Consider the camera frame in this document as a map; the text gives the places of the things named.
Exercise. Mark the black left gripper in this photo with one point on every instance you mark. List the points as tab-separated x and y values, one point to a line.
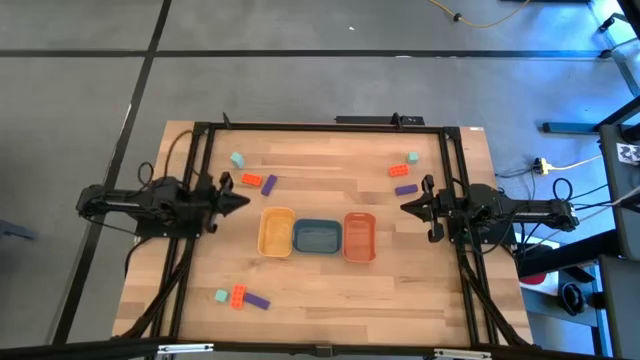
210	202

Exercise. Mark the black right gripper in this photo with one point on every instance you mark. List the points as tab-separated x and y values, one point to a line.
441	209

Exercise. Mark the purple block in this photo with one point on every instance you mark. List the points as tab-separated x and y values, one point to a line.
257	301
269	185
406	190

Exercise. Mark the orange studded brick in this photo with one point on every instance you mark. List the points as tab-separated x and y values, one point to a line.
251	179
398	170
238	296

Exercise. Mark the teal cube block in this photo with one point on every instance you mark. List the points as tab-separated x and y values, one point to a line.
412	158
237	160
221	295

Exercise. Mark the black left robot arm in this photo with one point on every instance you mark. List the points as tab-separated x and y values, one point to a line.
130	202

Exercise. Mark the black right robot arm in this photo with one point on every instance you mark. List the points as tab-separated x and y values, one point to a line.
530	210

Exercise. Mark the yellow plastic bin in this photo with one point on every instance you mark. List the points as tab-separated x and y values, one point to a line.
276	232

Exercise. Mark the orange plastic bin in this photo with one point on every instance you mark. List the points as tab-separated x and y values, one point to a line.
359	238

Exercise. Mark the blue plastic bin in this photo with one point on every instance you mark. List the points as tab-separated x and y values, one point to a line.
317	237

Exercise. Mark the red round object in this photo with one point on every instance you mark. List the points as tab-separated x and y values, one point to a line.
534	279

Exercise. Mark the black diagonal beam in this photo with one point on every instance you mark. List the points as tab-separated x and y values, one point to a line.
570	255

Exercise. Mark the blue floor bar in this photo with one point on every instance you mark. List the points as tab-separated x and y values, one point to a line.
570	127

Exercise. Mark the black and white marker tag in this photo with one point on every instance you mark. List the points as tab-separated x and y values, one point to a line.
629	153

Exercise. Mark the grey floor object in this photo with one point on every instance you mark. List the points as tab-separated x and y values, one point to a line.
15	230

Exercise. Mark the grey chair base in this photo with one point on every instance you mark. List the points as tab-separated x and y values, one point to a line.
627	70

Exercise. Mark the black frame clamp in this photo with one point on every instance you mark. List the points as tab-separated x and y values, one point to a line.
227	121
397	121

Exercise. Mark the black table frame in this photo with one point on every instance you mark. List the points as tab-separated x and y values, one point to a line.
325	127

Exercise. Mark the silver metal bracket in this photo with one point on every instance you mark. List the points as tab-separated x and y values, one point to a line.
185	348
462	354

